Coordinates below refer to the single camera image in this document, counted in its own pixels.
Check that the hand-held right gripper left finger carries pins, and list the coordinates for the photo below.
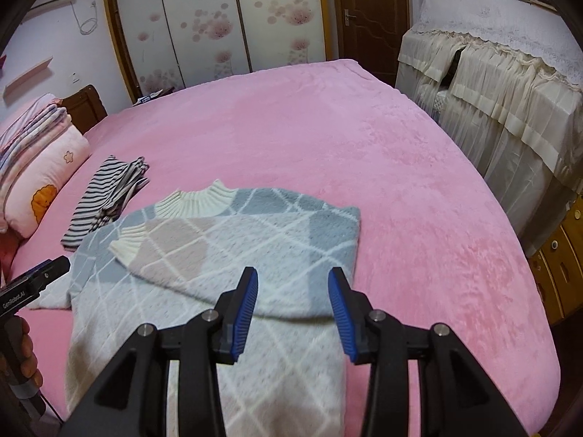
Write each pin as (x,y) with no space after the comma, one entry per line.
(243,316)

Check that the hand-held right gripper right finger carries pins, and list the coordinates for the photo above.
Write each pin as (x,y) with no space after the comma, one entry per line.
(340,316)

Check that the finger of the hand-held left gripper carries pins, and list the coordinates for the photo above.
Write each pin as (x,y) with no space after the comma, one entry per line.
(52,271)

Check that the grey diamond pattern knit sweater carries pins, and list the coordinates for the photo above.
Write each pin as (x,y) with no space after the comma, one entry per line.
(273,236)

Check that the black white striped clothes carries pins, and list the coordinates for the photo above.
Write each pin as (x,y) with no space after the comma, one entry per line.
(95,200)

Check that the person's left hand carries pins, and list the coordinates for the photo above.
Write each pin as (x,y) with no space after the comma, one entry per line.
(31,355)

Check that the pink cartoon print pillow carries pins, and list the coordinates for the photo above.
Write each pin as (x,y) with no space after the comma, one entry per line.
(50,168)

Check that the folded striped quilt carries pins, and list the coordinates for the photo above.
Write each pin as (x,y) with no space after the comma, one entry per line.
(32,120)

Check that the dark wooden headboard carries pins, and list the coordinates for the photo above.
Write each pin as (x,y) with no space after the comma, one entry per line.
(86,109)

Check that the pink plush bed blanket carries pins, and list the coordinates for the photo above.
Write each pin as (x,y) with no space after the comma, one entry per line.
(364,145)

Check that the yellow wooden drawer cabinet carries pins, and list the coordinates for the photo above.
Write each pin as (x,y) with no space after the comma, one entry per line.
(562,264)

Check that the cream pleated furniture cover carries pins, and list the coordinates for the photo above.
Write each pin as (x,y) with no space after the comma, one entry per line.
(510,114)

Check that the floral sliding door wardrobe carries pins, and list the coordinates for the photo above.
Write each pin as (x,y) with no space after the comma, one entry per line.
(205,22)

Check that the brown wooden door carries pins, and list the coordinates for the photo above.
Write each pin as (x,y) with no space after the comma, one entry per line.
(373,22)

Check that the white lace cover cloth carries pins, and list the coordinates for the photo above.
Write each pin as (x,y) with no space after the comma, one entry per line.
(492,22)

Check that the light wooden wall shelf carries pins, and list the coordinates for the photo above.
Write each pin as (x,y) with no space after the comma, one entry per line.
(27,77)

